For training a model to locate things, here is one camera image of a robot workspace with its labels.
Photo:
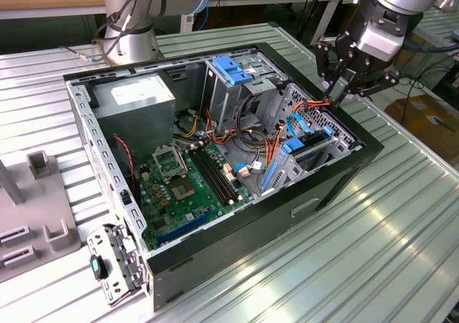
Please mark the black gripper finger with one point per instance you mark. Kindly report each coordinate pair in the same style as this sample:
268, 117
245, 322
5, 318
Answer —
323, 61
389, 79

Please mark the hard disk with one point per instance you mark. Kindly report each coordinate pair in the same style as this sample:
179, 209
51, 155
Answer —
294, 146

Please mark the metal disk bay cage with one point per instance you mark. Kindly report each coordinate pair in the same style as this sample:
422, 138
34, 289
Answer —
290, 174

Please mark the large cardboard box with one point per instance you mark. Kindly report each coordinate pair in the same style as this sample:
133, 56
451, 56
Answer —
419, 122

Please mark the metal slat side table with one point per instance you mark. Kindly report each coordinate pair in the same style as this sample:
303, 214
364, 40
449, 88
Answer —
435, 25

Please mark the blue drive latch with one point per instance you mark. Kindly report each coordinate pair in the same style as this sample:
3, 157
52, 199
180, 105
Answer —
229, 70

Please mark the metal optical drive cage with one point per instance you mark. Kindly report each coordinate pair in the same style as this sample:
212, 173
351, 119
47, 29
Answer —
219, 97

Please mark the small white device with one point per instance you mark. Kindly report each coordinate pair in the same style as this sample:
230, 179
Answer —
187, 23

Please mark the black RAM slot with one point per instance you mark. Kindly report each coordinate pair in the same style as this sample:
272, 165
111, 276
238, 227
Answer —
217, 175
213, 177
209, 179
221, 172

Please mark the CPU socket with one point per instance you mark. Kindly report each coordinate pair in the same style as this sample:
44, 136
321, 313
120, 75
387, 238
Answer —
183, 190

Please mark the black open PC case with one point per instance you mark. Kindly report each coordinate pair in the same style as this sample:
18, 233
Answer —
251, 244

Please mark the grey power supply unit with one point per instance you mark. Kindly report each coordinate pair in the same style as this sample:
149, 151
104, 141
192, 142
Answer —
136, 122

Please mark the green motherboard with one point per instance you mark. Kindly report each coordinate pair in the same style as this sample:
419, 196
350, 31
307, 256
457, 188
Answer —
181, 213

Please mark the blue expansion slot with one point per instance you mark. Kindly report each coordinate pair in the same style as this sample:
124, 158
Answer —
184, 228

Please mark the black teal latch tab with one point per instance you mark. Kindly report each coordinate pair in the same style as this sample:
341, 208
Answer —
95, 265

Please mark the grey parts rack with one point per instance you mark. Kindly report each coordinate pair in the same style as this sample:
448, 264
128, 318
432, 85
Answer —
39, 201

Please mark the metal slot retainer bracket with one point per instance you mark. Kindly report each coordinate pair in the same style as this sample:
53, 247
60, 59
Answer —
114, 244

